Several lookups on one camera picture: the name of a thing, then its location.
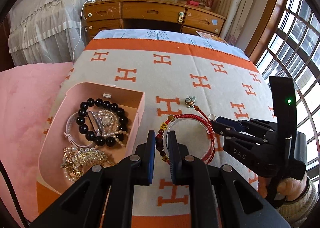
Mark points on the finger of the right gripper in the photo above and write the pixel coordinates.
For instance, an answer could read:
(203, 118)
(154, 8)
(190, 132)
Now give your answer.
(230, 123)
(233, 134)

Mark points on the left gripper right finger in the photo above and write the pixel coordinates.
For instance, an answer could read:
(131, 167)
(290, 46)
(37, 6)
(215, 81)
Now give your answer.
(219, 196)

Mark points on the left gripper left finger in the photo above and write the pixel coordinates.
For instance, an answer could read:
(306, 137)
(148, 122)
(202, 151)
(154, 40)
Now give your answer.
(103, 197)

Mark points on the flower charm brooch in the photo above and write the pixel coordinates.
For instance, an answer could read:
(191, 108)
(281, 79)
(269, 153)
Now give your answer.
(190, 101)

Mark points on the rhinestone leaf hair comb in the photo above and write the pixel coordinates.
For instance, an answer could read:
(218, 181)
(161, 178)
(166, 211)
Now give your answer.
(76, 161)

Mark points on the pink jewelry box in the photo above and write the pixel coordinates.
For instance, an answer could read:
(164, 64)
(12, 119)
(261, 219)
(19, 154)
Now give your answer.
(89, 116)

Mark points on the right hand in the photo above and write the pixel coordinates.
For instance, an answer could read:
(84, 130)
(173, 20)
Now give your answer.
(289, 187)

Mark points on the orange H pattern blanket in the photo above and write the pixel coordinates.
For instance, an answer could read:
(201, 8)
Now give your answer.
(167, 73)

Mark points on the blue patterned bed sheet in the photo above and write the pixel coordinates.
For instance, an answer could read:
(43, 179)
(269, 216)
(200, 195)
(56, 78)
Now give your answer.
(170, 36)

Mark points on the magazine on bed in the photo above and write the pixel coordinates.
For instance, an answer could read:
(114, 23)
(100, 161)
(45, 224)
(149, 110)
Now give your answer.
(210, 36)

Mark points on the window with metal grille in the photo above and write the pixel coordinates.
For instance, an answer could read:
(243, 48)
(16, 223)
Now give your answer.
(293, 51)

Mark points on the wooden desk with drawers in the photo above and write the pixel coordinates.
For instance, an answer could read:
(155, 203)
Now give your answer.
(169, 15)

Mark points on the pink bed sheet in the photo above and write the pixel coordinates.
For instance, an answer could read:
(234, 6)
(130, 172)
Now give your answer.
(27, 95)

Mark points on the beige curtain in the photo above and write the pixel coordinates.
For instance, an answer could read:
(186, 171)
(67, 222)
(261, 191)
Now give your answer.
(237, 3)

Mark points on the lace covered piano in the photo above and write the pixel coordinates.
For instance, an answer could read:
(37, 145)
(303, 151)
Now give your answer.
(46, 31)

